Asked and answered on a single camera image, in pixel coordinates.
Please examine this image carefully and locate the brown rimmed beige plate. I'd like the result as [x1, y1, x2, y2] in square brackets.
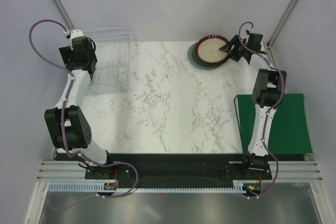
[194, 35, 229, 64]

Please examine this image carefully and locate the pale green ceramic plate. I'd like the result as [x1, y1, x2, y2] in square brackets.
[187, 44, 226, 70]

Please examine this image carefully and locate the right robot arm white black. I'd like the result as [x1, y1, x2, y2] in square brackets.
[219, 33, 287, 157]

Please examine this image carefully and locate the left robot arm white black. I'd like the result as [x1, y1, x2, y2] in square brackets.
[44, 30, 107, 165]

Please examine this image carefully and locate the green mat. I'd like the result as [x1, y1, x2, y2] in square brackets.
[234, 93, 313, 155]

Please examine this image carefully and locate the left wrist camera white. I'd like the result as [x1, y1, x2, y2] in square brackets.
[64, 29, 84, 40]

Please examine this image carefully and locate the white wire dish rack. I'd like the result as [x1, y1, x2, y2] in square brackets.
[83, 27, 134, 96]

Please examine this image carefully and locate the left aluminium frame post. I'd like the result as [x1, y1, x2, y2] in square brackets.
[37, 0, 84, 46]

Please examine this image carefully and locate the aluminium frame post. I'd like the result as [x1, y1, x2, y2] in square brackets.
[37, 0, 84, 46]
[266, 0, 299, 50]

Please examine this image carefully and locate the right aluminium frame post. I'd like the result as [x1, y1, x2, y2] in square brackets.
[266, 0, 299, 50]

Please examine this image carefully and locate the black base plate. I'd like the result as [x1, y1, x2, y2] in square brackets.
[85, 154, 272, 191]

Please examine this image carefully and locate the aluminium rail front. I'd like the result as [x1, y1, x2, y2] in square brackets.
[37, 160, 322, 182]

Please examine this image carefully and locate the left cable duct white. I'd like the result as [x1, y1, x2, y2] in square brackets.
[48, 181, 118, 193]

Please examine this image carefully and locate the cable duct white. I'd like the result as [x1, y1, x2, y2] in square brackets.
[233, 180, 262, 194]
[48, 181, 118, 193]

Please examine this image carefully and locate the right cable duct white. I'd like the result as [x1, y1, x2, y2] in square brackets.
[233, 180, 262, 194]

